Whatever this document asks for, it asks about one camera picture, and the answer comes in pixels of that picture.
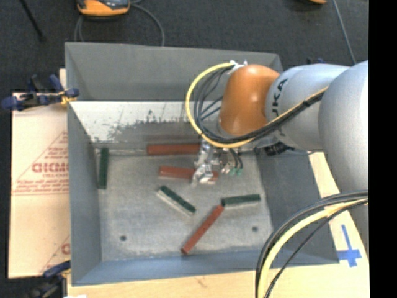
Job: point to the red-brown flat block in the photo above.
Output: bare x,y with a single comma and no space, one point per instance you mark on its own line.
203,228
172,149
175,172

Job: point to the dark green flat block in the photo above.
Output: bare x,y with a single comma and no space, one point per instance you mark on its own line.
241,199
178,199
103,169

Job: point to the grey metal bin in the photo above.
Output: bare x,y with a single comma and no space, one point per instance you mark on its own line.
139,228

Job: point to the brown cardboard board red print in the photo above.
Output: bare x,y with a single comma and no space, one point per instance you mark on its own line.
37,166

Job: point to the black cylinder on white bracket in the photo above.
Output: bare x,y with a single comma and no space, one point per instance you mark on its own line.
276,150

